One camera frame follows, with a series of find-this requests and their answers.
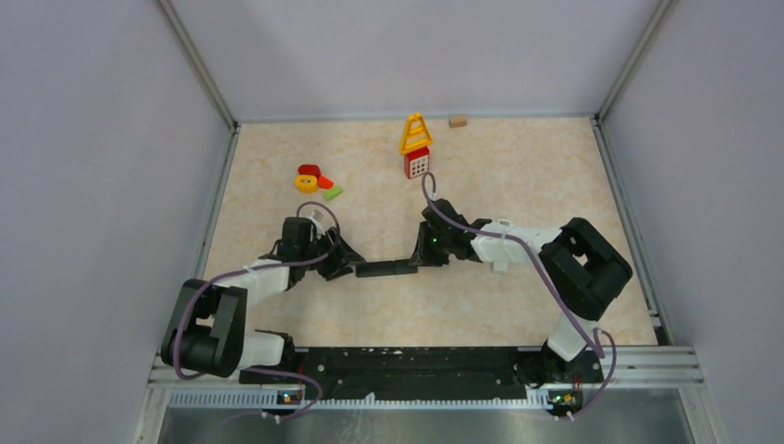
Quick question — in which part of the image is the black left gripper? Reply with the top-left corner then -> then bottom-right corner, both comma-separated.
300,227 -> 364,280

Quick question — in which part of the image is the black TV remote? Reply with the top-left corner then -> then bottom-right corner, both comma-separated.
355,259 -> 418,278

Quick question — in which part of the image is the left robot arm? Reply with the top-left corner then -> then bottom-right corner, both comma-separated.
160,216 -> 365,383

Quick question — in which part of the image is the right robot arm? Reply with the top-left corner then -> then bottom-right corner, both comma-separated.
411,199 -> 633,381

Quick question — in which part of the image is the green toy block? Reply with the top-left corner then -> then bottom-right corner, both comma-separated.
323,185 -> 343,202

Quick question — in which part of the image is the orange triangular toy block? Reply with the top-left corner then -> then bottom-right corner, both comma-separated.
317,176 -> 335,190

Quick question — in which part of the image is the yellow traffic light block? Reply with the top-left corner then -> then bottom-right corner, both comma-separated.
295,175 -> 321,194

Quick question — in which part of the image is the red window toy block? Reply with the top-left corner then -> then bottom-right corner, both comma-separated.
403,146 -> 430,179

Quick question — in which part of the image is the red rounded toy block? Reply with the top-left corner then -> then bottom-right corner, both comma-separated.
298,164 -> 321,179

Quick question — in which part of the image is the small wooden cube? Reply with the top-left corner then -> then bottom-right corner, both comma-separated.
448,116 -> 468,129

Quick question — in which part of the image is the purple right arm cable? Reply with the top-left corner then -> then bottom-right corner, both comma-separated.
421,171 -> 619,421

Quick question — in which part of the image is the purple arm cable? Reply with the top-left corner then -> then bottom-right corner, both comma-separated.
172,201 -> 343,424
421,171 -> 619,421

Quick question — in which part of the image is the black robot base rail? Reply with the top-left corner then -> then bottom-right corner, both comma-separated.
239,338 -> 605,414

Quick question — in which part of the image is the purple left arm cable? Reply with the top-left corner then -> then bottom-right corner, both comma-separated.
172,201 -> 343,424

